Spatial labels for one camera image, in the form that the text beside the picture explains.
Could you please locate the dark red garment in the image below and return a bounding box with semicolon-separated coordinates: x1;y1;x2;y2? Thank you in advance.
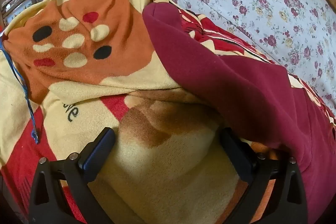
142;3;335;223

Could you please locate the blue cord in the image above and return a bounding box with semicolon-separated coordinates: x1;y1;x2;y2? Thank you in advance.
0;37;40;144

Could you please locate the orange cream red fleece blanket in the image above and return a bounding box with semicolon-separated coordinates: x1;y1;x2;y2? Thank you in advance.
0;0;336;224

